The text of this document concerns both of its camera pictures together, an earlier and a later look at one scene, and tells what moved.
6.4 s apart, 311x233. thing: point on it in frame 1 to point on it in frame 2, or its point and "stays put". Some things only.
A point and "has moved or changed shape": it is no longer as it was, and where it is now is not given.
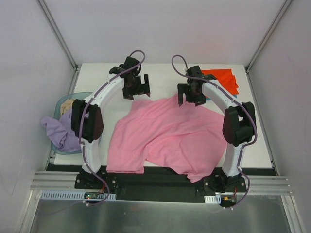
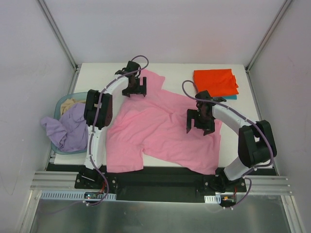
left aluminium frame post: (58, 34) stays put
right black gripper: (190, 94) to (198, 122)
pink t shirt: (187, 137) has moved or changed shape
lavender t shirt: (60, 132) stays put
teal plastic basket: (75, 95) stays put
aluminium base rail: (257, 184) stays put
